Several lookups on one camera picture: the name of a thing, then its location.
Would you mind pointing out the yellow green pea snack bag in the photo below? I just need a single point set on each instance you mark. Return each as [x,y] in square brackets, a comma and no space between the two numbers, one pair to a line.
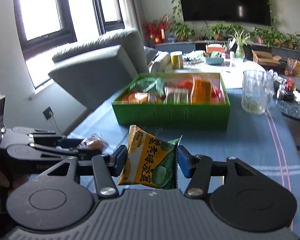
[150,161]

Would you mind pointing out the dark round side table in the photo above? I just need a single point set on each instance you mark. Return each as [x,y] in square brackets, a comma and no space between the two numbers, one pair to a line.
[288,106]

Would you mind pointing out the blue snack tray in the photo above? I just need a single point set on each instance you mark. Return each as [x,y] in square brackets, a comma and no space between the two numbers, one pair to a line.
[214,61]

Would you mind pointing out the round white coffee table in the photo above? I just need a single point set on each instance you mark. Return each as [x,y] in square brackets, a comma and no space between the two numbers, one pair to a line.
[230,70]

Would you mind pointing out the blue striped tablecloth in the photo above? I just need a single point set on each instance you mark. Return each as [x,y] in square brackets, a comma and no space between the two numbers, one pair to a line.
[262,141]

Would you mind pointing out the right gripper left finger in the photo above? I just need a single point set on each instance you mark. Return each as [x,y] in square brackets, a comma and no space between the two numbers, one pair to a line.
[107,166]

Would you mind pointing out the black wall television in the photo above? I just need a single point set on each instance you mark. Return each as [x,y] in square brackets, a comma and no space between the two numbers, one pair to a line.
[244,11]

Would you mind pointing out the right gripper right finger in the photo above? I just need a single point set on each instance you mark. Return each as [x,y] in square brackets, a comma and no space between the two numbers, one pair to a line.
[197,168]

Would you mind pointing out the yellow tin can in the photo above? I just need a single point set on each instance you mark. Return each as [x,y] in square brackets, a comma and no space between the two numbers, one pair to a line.
[177,60]

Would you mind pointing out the glass vase with plant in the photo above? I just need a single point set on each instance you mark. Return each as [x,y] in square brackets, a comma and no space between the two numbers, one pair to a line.
[241,39]

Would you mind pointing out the open cardboard box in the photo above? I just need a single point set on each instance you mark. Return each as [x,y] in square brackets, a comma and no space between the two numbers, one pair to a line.
[265,59]

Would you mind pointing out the wall power socket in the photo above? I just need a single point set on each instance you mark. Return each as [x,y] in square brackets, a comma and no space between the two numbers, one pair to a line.
[48,113]

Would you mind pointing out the light green snack bag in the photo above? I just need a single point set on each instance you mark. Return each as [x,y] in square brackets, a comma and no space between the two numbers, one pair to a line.
[149,85]

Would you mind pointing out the green cardboard box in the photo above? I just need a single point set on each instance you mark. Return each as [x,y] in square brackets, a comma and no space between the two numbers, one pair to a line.
[174,108]

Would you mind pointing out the red flower decoration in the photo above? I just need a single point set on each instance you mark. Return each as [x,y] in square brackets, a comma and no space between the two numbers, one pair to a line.
[156,30]

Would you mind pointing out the orange gift bag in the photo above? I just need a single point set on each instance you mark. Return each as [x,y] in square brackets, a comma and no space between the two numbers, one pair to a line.
[292,68]

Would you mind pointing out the orange rice cracker pack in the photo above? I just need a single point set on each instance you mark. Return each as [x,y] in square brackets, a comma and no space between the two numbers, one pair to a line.
[201,90]

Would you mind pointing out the grey sofa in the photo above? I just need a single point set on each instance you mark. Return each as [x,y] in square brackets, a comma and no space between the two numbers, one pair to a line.
[92,72]

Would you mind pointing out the small brown snack packet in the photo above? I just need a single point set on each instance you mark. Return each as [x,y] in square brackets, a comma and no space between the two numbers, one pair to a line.
[94,142]

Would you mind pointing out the clear glass mug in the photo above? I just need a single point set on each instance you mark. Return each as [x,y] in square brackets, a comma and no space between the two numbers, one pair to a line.
[257,91]

